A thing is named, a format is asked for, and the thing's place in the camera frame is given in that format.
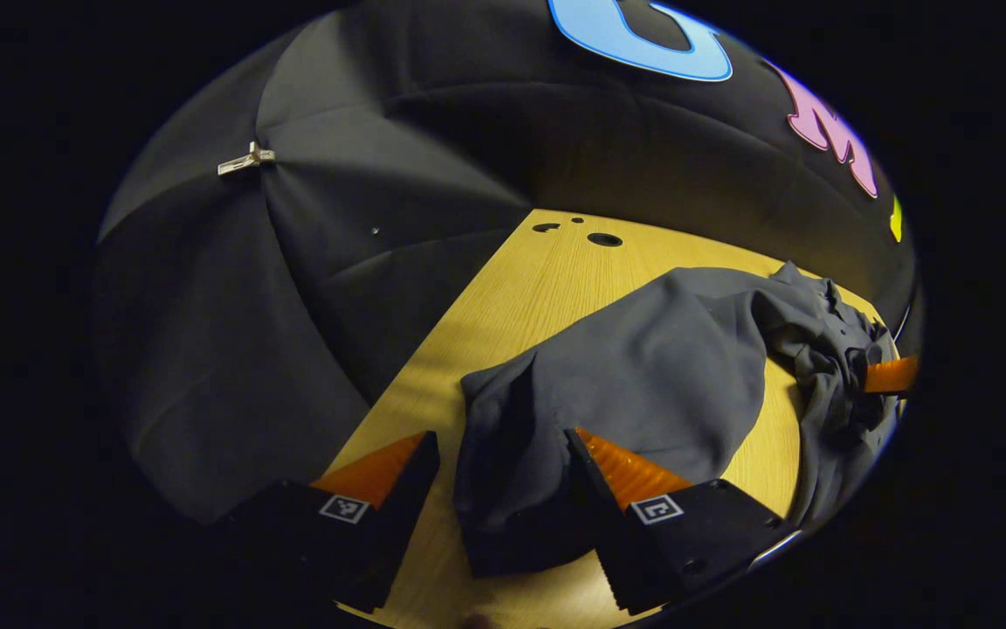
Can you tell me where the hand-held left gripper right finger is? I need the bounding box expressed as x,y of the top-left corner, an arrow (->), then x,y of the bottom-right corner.
563,427 -> 807,618

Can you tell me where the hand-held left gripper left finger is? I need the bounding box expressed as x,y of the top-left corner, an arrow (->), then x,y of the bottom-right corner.
222,430 -> 442,615

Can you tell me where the dark grey shirt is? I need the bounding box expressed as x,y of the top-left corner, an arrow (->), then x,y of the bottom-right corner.
453,260 -> 906,577

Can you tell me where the silver metal clip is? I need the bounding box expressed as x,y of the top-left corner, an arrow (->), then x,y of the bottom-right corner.
217,142 -> 277,177

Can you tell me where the black backdrop cloth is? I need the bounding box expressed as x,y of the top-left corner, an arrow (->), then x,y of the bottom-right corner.
93,0 -> 925,525

